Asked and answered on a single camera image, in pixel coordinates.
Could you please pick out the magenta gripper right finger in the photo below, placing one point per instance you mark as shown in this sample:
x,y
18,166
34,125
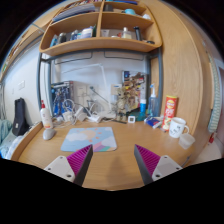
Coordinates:
x,y
152,166

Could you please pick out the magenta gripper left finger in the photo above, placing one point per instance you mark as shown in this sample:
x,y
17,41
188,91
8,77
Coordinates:
x,y
73,167

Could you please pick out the pastel patterned mouse pad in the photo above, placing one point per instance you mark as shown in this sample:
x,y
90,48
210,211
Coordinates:
x,y
101,138

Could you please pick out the grey computer mouse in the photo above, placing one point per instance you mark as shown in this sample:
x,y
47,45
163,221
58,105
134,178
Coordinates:
x,y
48,134

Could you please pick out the clear plastic cup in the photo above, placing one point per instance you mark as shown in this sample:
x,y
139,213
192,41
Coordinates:
x,y
186,140

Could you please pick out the blue box on desk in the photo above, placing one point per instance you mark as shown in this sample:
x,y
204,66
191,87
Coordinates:
x,y
153,122

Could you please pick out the white mug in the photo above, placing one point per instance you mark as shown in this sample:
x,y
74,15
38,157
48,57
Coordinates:
x,y
177,127

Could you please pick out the white power strip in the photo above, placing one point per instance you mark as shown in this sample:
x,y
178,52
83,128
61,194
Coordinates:
x,y
95,118

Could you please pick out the small white desk clock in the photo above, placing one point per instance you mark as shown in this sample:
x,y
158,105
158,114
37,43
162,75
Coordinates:
x,y
131,119

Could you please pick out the white pump lotion bottle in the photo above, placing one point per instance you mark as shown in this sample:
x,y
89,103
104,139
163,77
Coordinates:
x,y
46,117

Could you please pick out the red chips can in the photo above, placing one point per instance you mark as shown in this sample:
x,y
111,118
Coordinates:
x,y
170,109

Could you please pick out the clear spray bottle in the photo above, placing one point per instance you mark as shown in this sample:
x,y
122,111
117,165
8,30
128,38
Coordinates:
x,y
153,102

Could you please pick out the black bag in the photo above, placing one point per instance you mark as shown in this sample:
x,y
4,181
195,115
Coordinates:
x,y
20,125

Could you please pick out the robot model figure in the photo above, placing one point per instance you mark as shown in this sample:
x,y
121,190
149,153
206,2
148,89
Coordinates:
x,y
123,107

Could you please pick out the blue model kit box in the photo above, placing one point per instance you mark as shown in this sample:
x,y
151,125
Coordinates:
x,y
62,96

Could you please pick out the black bottle on shelf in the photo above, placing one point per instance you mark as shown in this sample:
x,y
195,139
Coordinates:
x,y
138,34

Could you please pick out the wooden wall shelf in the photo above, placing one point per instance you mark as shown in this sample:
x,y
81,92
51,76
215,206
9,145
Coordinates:
x,y
101,24

